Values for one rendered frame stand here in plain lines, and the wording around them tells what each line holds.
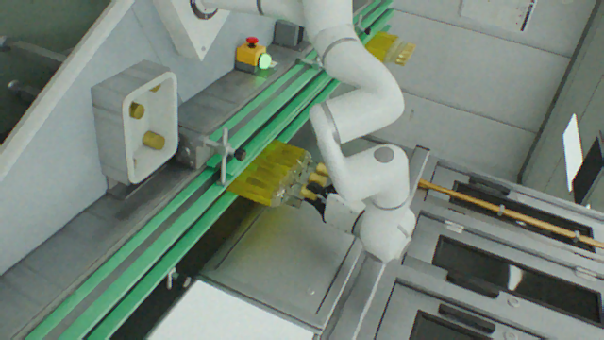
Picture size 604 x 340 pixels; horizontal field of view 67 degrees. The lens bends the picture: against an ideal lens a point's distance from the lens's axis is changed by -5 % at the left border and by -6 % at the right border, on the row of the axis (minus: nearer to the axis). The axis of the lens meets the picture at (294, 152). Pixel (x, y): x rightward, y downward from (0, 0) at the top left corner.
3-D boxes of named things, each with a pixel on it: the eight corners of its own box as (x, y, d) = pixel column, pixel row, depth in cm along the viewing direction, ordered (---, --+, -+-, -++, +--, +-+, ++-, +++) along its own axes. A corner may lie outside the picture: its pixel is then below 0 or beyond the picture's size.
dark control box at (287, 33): (272, 42, 172) (293, 47, 169) (275, 21, 167) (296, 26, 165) (282, 35, 178) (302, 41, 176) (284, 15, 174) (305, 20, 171)
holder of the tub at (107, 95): (104, 192, 109) (130, 204, 107) (90, 87, 94) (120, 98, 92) (149, 157, 123) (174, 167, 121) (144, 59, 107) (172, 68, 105)
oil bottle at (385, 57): (343, 53, 219) (402, 70, 211) (345, 42, 216) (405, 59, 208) (347, 49, 223) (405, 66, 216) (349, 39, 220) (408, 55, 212)
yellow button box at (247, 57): (233, 67, 150) (254, 74, 148) (235, 45, 146) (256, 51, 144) (244, 60, 156) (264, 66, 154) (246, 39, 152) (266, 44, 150)
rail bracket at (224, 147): (196, 178, 121) (239, 195, 118) (196, 121, 112) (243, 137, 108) (202, 171, 123) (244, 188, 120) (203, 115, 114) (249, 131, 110)
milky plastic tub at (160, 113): (102, 176, 106) (132, 189, 104) (91, 87, 94) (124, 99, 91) (150, 140, 120) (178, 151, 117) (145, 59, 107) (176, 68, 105)
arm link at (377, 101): (305, 52, 87) (331, 106, 79) (374, 26, 87) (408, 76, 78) (319, 100, 98) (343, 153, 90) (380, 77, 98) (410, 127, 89)
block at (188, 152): (173, 162, 122) (195, 172, 120) (172, 131, 117) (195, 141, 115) (181, 156, 125) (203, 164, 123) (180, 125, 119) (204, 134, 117)
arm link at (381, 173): (385, 140, 105) (321, 164, 105) (376, 71, 88) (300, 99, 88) (416, 198, 94) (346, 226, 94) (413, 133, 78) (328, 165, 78)
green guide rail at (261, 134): (206, 165, 124) (232, 176, 122) (206, 161, 123) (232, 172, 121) (381, 8, 260) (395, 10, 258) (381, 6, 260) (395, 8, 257)
